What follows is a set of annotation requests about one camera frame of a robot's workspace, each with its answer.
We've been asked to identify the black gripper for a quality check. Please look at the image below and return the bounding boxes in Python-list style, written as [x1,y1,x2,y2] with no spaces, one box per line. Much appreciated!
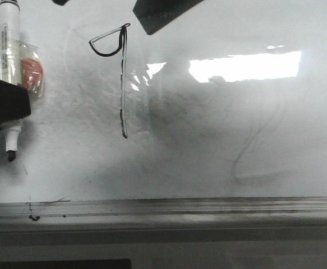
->
[52,0,70,6]

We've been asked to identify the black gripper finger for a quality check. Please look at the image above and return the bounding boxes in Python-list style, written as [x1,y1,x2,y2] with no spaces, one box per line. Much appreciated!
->
[0,80,31,129]
[132,0,202,35]

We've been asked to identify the white black-tipped whiteboard marker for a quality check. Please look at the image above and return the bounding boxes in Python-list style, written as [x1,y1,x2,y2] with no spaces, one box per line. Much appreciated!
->
[0,1,23,162]

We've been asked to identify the red magnet taped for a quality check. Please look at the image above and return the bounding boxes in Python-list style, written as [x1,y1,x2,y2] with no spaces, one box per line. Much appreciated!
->
[19,42,44,99]

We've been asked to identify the white whiteboard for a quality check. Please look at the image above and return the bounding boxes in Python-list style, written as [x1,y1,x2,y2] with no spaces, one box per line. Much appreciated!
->
[0,1,327,203]

